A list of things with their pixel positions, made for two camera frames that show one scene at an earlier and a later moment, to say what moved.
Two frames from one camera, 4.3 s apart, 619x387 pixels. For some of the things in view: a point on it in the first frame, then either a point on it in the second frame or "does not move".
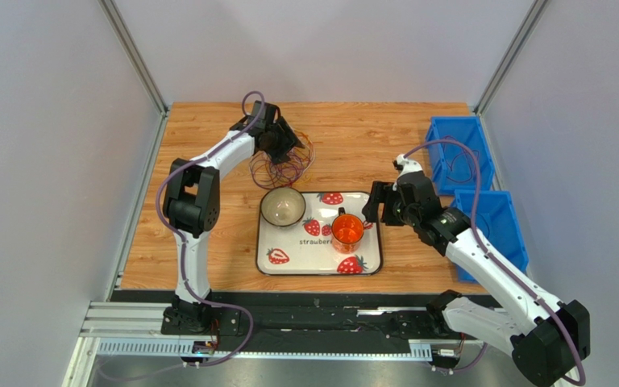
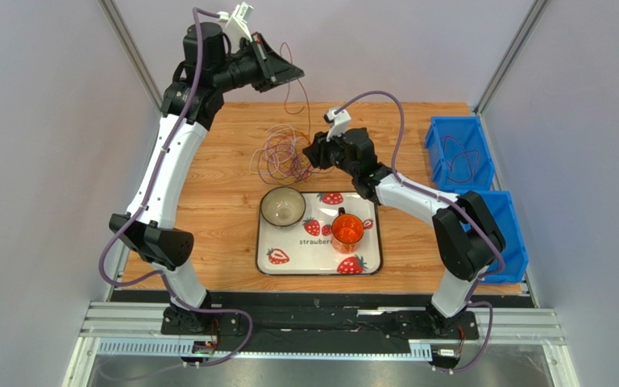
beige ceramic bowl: [283, 206] does not move
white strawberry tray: [306, 248] does not move
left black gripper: [289, 140] -> [270, 68]
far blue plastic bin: [452, 166] does not move
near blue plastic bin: [495, 218] does not move
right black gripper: [386, 204] -> [322, 153]
